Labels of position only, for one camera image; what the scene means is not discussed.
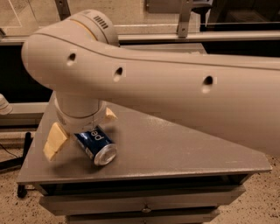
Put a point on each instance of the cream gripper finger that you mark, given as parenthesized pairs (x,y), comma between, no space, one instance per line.
(56,138)
(110,116)

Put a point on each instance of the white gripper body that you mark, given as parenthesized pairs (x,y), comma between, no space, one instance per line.
(79,123)

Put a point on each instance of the blue pepsi can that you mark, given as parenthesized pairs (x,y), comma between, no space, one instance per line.
(98,146)

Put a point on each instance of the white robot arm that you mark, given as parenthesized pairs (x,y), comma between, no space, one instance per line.
(236,98)

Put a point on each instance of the black stand leg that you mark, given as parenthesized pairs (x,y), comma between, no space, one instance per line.
(17,162)

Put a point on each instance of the white object at left edge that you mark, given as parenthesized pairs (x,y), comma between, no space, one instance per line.
(5,107)

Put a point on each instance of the grey cabinet drawer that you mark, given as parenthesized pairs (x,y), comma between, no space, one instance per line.
(117,202)

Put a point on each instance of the grey metal cabinet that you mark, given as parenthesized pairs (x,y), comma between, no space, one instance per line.
(153,154)

